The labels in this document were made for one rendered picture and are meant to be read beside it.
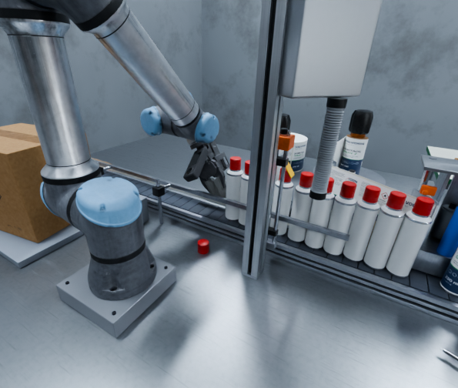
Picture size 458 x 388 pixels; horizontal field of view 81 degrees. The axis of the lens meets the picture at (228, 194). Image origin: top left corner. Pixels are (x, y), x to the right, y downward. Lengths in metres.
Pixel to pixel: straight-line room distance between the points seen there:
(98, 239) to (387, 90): 3.11
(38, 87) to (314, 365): 0.72
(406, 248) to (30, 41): 0.85
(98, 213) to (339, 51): 0.52
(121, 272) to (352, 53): 0.62
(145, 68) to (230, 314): 0.54
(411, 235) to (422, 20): 2.79
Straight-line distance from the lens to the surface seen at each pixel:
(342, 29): 0.57
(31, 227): 0.93
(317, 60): 0.53
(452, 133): 3.44
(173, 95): 0.61
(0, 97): 2.50
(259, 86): 0.55
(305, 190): 0.73
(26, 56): 0.62
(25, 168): 0.88
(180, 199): 0.99
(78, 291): 0.71
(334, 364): 0.64
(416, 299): 0.80
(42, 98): 0.62
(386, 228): 0.73
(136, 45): 0.55
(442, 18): 3.37
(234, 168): 0.79
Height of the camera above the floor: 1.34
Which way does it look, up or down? 27 degrees down
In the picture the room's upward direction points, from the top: 2 degrees clockwise
